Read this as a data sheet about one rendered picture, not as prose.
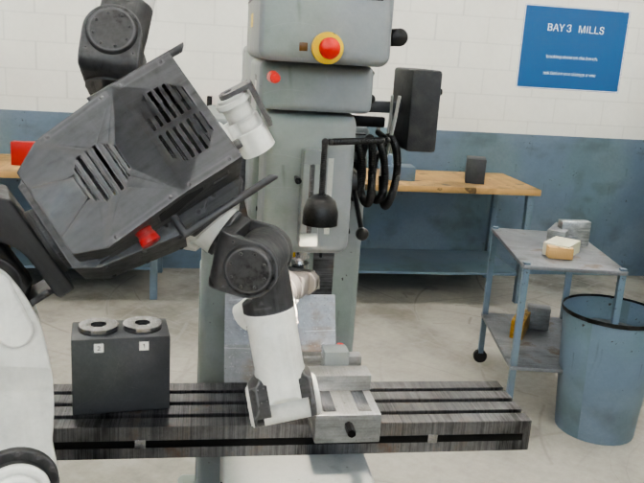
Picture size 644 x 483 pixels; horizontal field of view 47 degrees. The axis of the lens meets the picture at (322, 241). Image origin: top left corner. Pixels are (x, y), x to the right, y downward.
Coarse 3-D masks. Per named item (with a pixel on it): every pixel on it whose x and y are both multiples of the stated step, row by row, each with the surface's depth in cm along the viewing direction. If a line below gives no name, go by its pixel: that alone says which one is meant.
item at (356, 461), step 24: (240, 456) 175; (264, 456) 175; (288, 456) 176; (312, 456) 177; (336, 456) 177; (360, 456) 178; (240, 480) 165; (264, 480) 166; (288, 480) 166; (312, 480) 167; (336, 480) 167; (360, 480) 168
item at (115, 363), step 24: (72, 336) 170; (96, 336) 170; (120, 336) 171; (144, 336) 172; (168, 336) 174; (72, 360) 169; (96, 360) 170; (120, 360) 172; (144, 360) 173; (168, 360) 175; (72, 384) 170; (96, 384) 172; (120, 384) 173; (144, 384) 175; (168, 384) 177; (72, 408) 172; (96, 408) 173; (120, 408) 175; (144, 408) 176
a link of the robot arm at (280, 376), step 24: (288, 312) 127; (264, 336) 126; (288, 336) 127; (264, 360) 128; (288, 360) 128; (264, 384) 129; (288, 384) 128; (312, 384) 131; (264, 408) 130; (312, 408) 133
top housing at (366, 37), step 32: (256, 0) 152; (288, 0) 141; (320, 0) 141; (352, 0) 142; (384, 0) 143; (256, 32) 150; (288, 32) 142; (320, 32) 143; (352, 32) 144; (384, 32) 145; (352, 64) 147; (384, 64) 148
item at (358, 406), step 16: (304, 352) 189; (320, 352) 189; (352, 352) 191; (336, 400) 173; (352, 400) 173; (368, 400) 174; (320, 416) 165; (336, 416) 166; (352, 416) 166; (368, 416) 167; (320, 432) 166; (336, 432) 167; (368, 432) 168
